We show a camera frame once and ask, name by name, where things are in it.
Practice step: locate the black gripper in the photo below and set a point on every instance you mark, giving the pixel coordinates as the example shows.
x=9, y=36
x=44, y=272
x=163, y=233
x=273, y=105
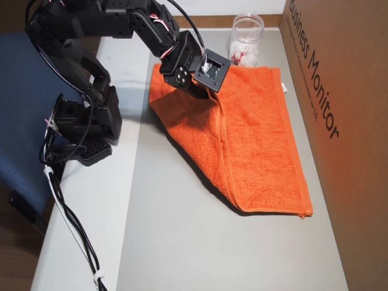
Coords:
x=182, y=79

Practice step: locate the orange terry towel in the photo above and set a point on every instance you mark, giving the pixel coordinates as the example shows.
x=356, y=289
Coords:
x=257, y=136

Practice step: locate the red white eraser wrapper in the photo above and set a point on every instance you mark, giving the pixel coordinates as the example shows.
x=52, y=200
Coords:
x=238, y=57

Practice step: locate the clear plastic jar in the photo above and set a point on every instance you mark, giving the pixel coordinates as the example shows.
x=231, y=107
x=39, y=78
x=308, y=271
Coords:
x=247, y=33

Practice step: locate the white towel label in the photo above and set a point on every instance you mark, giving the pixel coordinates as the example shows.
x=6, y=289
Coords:
x=284, y=88

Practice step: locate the black perforated base clamp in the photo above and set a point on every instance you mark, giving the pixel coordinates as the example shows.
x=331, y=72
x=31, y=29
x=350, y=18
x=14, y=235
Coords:
x=94, y=153

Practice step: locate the grey table mat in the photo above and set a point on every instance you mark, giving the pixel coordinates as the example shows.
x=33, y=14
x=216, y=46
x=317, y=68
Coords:
x=182, y=242

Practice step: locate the brown cardboard monitor box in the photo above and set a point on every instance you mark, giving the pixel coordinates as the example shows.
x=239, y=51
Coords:
x=348, y=151

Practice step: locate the blue fabric office chair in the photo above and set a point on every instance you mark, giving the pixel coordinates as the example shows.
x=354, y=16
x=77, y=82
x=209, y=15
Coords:
x=18, y=121

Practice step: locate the black square wrist camera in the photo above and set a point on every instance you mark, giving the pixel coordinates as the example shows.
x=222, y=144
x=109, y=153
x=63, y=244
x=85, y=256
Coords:
x=212, y=71

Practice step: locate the black chair frame bracket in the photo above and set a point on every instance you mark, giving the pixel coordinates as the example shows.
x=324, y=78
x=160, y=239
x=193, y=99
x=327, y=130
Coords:
x=24, y=209

